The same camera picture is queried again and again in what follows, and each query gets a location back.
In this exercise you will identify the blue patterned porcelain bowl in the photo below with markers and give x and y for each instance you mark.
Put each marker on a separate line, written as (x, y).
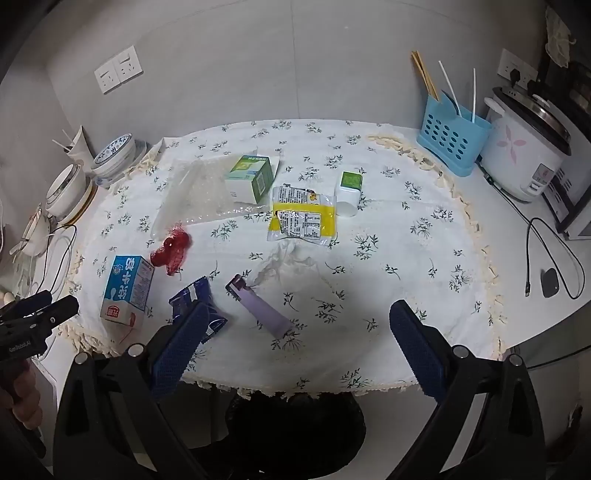
(113, 152)

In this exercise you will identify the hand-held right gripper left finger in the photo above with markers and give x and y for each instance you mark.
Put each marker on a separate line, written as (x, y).
(180, 353)

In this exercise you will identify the white ceramic pot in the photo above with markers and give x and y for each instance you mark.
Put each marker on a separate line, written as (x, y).
(32, 233)

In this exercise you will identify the dark appliance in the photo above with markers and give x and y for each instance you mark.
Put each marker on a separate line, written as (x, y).
(575, 92)

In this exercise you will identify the wooden rimmed plate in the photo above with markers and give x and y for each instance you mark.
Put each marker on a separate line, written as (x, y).
(87, 203)

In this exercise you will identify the blue patterned white bowl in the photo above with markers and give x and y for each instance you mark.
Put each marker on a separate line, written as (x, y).
(138, 159)

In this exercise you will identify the white floral tablecloth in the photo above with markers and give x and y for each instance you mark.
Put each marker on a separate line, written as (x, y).
(392, 221)

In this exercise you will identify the white bottle with green label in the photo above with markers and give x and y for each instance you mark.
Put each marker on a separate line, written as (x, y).
(348, 194)

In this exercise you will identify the white pitcher with sticks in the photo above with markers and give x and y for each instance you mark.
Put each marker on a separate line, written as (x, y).
(78, 147)

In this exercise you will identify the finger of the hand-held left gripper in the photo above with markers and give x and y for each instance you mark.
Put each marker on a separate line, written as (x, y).
(55, 311)
(32, 302)

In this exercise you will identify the white plastic stick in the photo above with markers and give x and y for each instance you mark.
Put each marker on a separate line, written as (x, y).
(473, 94)
(449, 85)

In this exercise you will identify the green and white medicine box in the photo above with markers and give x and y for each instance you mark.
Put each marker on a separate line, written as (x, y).
(249, 177)

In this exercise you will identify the dark blue snack wrapper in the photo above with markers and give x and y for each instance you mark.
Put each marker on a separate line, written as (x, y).
(194, 293)

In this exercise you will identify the red mesh net bag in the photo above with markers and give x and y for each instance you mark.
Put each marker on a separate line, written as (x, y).
(171, 251)

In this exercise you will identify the blue perforated utensil holder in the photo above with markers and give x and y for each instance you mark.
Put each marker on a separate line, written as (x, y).
(452, 136)

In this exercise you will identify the clear bubble wrap sheet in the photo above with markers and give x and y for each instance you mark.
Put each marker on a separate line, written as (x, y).
(203, 194)

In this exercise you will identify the blue and white milk carton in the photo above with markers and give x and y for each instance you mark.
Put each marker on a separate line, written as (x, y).
(127, 288)

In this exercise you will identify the small black puck device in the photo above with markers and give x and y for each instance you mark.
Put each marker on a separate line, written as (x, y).
(550, 282)

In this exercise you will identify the yellow snack packet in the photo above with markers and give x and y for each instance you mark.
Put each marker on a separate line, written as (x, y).
(302, 219)

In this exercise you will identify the wooden chopstick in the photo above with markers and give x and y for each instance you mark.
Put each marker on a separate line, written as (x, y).
(422, 76)
(427, 74)

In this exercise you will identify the person's left hand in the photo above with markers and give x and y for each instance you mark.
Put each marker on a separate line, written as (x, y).
(25, 397)

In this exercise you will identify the large white bowl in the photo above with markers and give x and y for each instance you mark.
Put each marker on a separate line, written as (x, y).
(67, 187)

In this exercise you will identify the white rice cooker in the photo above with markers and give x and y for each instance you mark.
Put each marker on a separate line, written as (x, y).
(521, 147)

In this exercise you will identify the white wall socket with plug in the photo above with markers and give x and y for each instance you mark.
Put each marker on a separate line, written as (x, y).
(517, 64)

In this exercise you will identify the black countertop oven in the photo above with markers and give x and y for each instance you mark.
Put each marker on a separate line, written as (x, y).
(570, 203)

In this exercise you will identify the beige hanging cloth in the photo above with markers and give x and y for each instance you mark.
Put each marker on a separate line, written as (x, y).
(558, 37)

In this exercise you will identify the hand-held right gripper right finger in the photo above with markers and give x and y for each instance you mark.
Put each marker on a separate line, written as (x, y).
(415, 350)

